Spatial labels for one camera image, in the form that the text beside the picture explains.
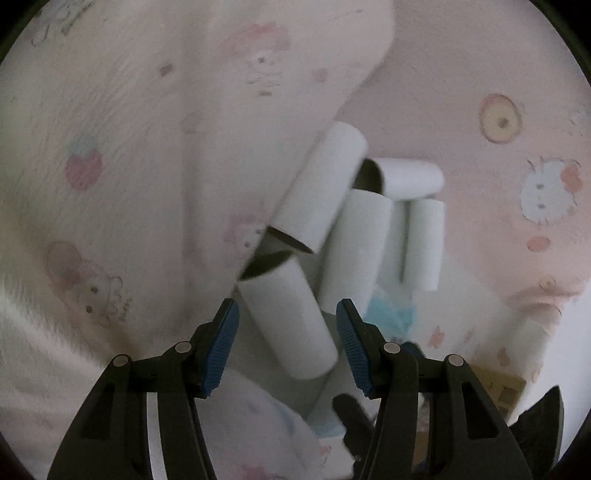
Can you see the brown cardboard box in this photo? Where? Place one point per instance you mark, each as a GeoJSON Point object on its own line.
{"type": "Point", "coordinates": [501, 387]}

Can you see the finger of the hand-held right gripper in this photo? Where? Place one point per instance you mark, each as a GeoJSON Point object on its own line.
{"type": "Point", "coordinates": [414, 350]}
{"type": "Point", "coordinates": [351, 415]}

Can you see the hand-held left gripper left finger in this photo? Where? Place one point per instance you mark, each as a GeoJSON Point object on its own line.
{"type": "Point", "coordinates": [220, 350]}

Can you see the pink printed blanket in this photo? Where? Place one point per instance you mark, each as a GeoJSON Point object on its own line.
{"type": "Point", "coordinates": [461, 230]}

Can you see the pink printed pillow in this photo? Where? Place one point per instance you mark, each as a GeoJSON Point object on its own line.
{"type": "Point", "coordinates": [138, 138]}

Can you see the white hollow paper roll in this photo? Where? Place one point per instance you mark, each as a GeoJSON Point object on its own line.
{"type": "Point", "coordinates": [291, 323]}

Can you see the light blue soft packet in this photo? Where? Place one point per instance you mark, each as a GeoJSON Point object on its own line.
{"type": "Point", "coordinates": [390, 316]}

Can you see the pile of white paper rolls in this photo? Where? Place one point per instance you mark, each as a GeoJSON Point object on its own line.
{"type": "Point", "coordinates": [318, 184]}

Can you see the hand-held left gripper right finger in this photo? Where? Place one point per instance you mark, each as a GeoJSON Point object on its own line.
{"type": "Point", "coordinates": [353, 350]}

